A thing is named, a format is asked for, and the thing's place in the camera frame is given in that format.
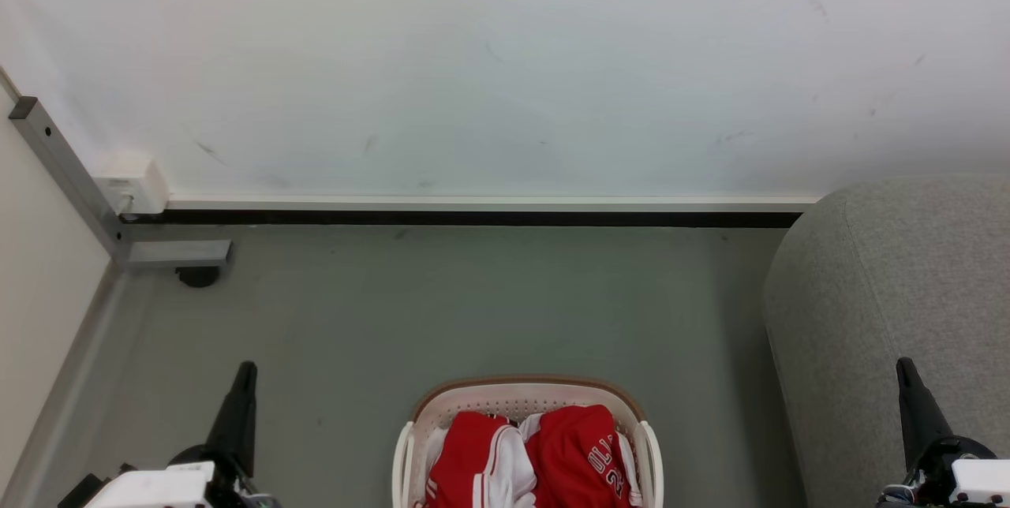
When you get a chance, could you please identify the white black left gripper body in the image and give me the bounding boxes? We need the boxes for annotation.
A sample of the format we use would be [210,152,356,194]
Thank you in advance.
[83,445,282,508]

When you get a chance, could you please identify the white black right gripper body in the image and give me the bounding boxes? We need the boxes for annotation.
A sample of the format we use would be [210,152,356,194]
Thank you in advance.
[880,435,1010,508]

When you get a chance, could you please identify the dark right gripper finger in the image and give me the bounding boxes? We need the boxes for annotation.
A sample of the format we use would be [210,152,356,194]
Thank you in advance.
[896,357,955,472]

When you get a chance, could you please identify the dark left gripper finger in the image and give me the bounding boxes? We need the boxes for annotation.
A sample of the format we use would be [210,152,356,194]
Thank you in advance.
[205,360,258,479]

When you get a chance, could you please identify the red white striped shorts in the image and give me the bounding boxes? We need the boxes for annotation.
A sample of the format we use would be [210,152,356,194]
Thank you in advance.
[424,411,538,508]

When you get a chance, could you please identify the red basketball jersey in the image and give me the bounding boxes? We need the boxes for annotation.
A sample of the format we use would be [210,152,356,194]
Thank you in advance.
[518,405,643,508]

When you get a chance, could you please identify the grey fabric sofa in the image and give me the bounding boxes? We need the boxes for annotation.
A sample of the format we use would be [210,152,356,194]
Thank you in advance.
[763,175,1010,508]

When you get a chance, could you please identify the white perforated laundry basket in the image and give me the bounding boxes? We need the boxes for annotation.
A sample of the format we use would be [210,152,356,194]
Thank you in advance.
[392,375,664,508]

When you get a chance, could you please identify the white black baseboard strip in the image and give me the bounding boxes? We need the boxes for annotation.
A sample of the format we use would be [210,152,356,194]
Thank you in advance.
[121,194,821,229]

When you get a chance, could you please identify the black round frame foot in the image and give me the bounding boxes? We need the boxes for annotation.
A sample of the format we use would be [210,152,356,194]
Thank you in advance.
[175,266,222,289]

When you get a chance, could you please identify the white wall socket box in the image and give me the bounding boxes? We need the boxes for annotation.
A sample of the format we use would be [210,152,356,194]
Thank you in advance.
[93,153,170,215]

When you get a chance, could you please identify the grey aluminium frame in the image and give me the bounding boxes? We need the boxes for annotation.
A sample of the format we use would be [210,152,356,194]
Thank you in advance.
[9,96,233,270]

